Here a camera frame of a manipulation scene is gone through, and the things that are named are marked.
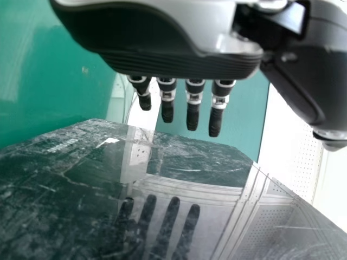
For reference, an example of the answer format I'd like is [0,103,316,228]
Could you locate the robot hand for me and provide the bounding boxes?
[48,0,347,152]

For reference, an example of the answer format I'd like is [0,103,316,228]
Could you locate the white perforated cable duct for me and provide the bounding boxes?
[287,123,325,203]

